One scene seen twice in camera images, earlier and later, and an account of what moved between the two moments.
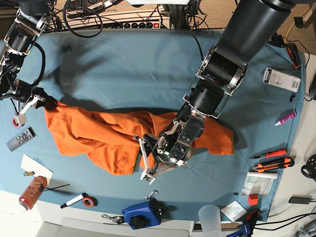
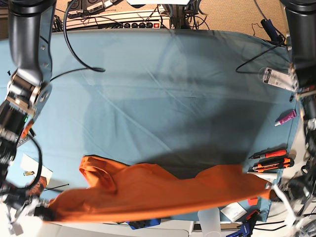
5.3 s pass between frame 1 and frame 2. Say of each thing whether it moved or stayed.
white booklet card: stayed
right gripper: moved
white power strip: stayed
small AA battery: stayed
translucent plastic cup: stayed
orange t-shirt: moved
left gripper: moved
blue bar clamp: stayed
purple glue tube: stayed
